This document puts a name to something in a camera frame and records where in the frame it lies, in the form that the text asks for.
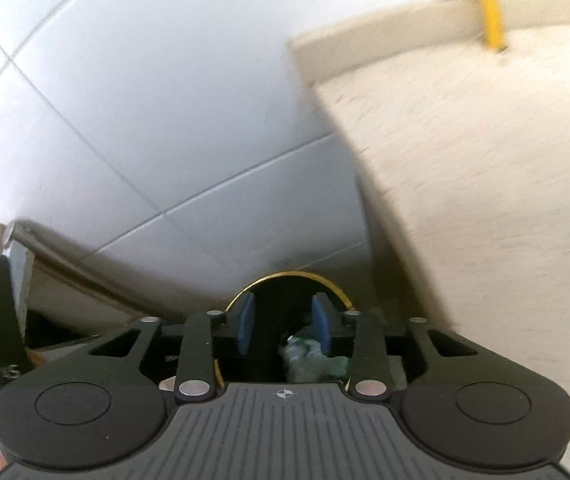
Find black gold-rimmed trash bin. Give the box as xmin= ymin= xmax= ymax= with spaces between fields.
xmin=222 ymin=271 xmax=355 ymax=393

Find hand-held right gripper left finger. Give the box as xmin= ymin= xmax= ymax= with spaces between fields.
xmin=88 ymin=292 xmax=257 ymax=403

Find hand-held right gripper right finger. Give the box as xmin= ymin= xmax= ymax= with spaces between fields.
xmin=311 ymin=292 xmax=478 ymax=401

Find clear plastic wrap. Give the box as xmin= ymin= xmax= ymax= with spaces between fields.
xmin=277 ymin=327 xmax=352 ymax=385

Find yellow pipe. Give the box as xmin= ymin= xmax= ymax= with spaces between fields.
xmin=466 ymin=0 xmax=510 ymax=55

